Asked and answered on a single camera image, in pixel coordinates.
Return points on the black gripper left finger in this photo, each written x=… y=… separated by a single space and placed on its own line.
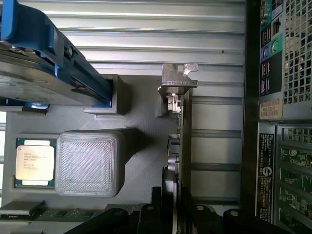
x=146 y=220

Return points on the grey printed parts rack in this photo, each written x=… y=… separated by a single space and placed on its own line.
x=143 y=126

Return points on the graphics card with metal bracket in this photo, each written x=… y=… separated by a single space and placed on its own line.
x=183 y=136

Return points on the green RAM stick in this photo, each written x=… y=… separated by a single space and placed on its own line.
x=61 y=213

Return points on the beige barcode sticker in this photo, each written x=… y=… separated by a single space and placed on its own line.
x=271 y=109

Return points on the hard disk in blue caddy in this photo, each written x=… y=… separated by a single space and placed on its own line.
x=29 y=73

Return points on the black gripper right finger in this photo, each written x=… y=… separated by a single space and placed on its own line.
x=203 y=220

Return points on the black open PC case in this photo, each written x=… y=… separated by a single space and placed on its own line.
x=251 y=122

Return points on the CPU with silver lid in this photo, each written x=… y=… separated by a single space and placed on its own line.
x=34 y=162

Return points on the black printed label sticker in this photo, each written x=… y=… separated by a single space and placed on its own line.
x=266 y=170

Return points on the rear port panel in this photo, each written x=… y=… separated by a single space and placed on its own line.
x=271 y=48

